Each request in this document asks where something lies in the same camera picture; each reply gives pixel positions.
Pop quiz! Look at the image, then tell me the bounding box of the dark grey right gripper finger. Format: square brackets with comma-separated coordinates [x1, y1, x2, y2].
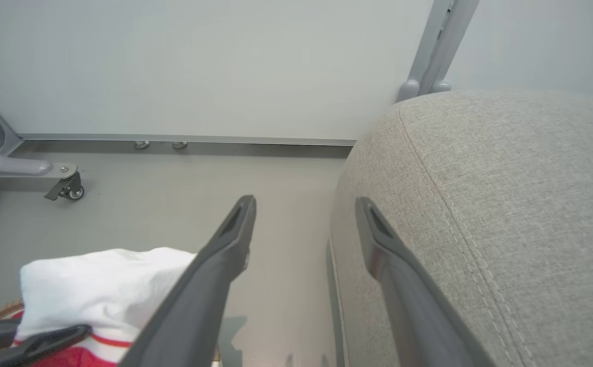
[118, 195, 257, 367]
[355, 197, 497, 367]

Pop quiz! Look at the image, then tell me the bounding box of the red garment with white stripe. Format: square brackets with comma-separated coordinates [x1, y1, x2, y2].
[10, 311, 104, 367]

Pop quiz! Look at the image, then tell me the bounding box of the beige fabric sofa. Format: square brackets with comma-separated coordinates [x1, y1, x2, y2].
[326, 89, 593, 367]

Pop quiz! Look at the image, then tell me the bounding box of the grey frame leg with caster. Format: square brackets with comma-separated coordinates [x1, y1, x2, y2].
[0, 82, 85, 201]

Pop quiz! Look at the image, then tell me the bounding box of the grey metal upright post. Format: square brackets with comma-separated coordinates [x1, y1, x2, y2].
[396, 0, 480, 103]

